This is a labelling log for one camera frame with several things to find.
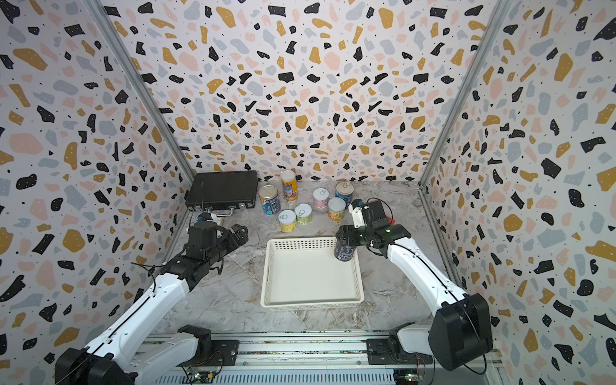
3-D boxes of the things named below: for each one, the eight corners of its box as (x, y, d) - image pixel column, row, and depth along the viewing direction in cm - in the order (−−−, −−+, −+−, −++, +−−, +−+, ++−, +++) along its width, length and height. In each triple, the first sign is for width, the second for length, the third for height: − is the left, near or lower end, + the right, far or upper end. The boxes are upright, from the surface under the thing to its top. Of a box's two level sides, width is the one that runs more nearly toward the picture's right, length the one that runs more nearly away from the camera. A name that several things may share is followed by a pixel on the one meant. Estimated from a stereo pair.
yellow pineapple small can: (279, 232, 106) (277, 224, 101) (281, 217, 111) (279, 209, 106) (295, 232, 106) (294, 224, 101) (296, 217, 111) (295, 209, 106)
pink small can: (313, 209, 114) (312, 201, 109) (313, 196, 120) (313, 188, 115) (329, 209, 114) (329, 201, 109) (328, 196, 120) (329, 188, 115)
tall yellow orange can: (283, 201, 117) (280, 180, 106) (285, 191, 121) (281, 170, 110) (296, 201, 117) (294, 180, 106) (297, 191, 121) (295, 170, 111)
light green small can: (295, 224, 107) (293, 217, 103) (296, 211, 112) (295, 203, 108) (312, 225, 107) (311, 217, 103) (312, 211, 113) (312, 203, 108)
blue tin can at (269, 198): (260, 214, 111) (256, 200, 103) (263, 199, 117) (259, 184, 109) (279, 214, 111) (276, 200, 103) (281, 199, 117) (278, 184, 109)
